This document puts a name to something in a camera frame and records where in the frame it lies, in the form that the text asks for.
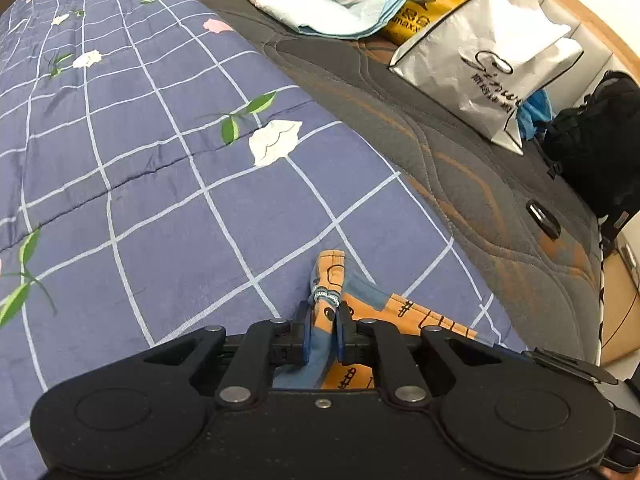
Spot light blue crumpled cloth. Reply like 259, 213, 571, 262
220, 0, 431, 41

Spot small black flat object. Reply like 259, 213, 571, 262
526, 200, 563, 240

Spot bright blue cloth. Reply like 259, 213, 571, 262
517, 87, 553, 143

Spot wooden nightstand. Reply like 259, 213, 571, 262
597, 240, 640, 366

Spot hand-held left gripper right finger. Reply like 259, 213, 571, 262
336, 302, 503, 408

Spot white shopping bag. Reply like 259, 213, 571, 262
389, 0, 585, 156

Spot blue orange printed pants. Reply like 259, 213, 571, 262
272, 249, 481, 391

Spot yellow plastic bag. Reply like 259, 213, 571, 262
380, 0, 468, 46

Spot dark grey quilted mattress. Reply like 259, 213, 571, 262
160, 0, 603, 366

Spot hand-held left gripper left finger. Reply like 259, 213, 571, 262
144, 302, 313, 409

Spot black backpack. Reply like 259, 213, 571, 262
540, 70, 640, 256

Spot blue grid floral quilt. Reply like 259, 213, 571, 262
0, 0, 528, 480

